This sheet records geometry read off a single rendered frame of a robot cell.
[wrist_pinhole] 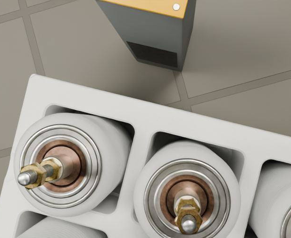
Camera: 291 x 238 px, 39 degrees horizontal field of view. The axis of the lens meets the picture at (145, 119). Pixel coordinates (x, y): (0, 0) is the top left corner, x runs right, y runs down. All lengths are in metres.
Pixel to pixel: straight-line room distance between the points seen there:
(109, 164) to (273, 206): 0.15
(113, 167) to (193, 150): 0.07
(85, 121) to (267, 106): 0.33
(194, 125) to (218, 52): 0.21
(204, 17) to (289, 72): 0.15
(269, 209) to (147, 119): 0.15
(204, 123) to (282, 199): 0.11
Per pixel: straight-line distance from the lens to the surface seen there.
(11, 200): 0.48
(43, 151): 0.38
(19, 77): 0.67
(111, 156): 0.38
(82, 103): 0.45
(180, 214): 0.30
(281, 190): 0.40
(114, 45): 0.64
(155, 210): 0.37
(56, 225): 0.45
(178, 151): 0.37
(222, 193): 0.37
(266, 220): 0.40
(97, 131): 0.38
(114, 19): 0.37
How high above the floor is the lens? 0.62
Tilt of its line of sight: 85 degrees down
